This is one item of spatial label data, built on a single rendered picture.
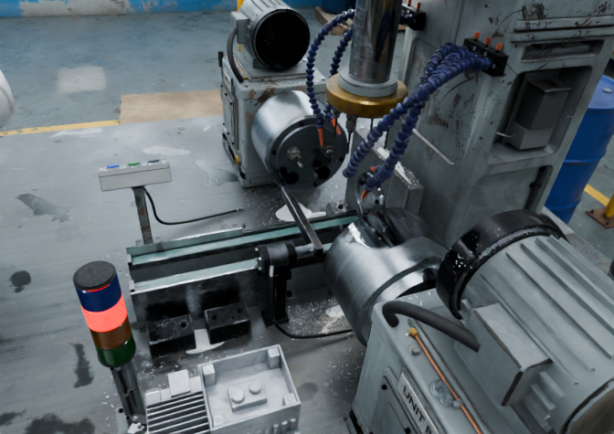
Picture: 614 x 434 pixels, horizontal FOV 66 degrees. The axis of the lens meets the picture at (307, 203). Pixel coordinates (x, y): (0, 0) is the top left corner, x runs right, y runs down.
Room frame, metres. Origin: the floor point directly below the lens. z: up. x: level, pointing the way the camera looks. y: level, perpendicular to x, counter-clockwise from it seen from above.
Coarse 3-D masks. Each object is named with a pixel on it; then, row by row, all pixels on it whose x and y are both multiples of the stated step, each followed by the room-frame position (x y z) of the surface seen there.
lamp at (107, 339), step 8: (128, 320) 0.49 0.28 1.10; (120, 328) 0.47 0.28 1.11; (128, 328) 0.49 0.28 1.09; (96, 336) 0.46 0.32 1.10; (104, 336) 0.46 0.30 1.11; (112, 336) 0.46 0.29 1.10; (120, 336) 0.47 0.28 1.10; (128, 336) 0.48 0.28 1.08; (96, 344) 0.46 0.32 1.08; (104, 344) 0.46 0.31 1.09; (112, 344) 0.46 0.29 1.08; (120, 344) 0.46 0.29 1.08
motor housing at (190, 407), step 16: (192, 384) 0.41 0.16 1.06; (176, 400) 0.37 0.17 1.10; (192, 400) 0.37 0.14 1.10; (160, 416) 0.34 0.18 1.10; (176, 416) 0.34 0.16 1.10; (192, 416) 0.34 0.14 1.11; (160, 432) 0.31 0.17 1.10; (176, 432) 0.31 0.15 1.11; (192, 432) 0.32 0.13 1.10; (208, 432) 0.32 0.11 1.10
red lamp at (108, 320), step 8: (120, 304) 0.48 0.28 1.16; (88, 312) 0.46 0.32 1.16; (96, 312) 0.46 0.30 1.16; (104, 312) 0.46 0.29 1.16; (112, 312) 0.47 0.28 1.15; (120, 312) 0.48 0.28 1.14; (88, 320) 0.46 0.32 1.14; (96, 320) 0.46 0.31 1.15; (104, 320) 0.46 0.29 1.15; (112, 320) 0.46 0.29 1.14; (120, 320) 0.47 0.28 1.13; (96, 328) 0.46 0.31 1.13; (104, 328) 0.46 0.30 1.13; (112, 328) 0.46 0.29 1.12
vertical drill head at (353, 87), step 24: (360, 0) 0.96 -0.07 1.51; (384, 0) 0.94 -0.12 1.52; (360, 24) 0.96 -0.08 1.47; (384, 24) 0.94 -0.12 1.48; (360, 48) 0.95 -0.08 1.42; (384, 48) 0.94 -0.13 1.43; (360, 72) 0.95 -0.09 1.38; (384, 72) 0.95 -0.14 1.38; (336, 96) 0.93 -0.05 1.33; (360, 96) 0.92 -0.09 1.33; (384, 96) 0.93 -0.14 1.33; (336, 120) 1.00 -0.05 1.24
